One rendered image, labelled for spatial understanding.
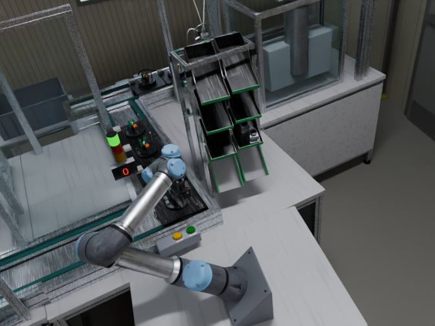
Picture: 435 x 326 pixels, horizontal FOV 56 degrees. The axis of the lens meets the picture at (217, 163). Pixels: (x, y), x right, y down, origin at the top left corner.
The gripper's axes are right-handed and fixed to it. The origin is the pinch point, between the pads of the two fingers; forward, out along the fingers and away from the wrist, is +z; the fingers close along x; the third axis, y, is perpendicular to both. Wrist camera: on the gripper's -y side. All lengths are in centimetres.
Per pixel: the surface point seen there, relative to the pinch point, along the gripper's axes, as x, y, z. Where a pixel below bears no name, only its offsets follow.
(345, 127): 153, -61, 55
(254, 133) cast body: 43.8, -4.7, -19.9
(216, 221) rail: 13.5, 4.8, 16.7
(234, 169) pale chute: 33.0, -9.0, 0.9
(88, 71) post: -19, -27, -66
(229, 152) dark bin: 30.4, -6.6, -13.1
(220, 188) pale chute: 22.2, -5.5, 6.3
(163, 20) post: 44, -121, -43
